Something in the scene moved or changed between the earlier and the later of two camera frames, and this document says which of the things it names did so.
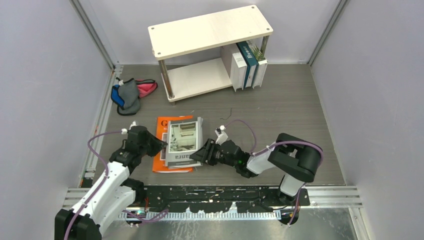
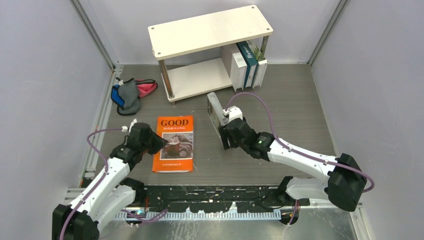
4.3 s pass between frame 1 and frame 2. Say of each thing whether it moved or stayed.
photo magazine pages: moved
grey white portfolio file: stayed
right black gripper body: moved
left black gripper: stayed
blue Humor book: stayed
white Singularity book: stayed
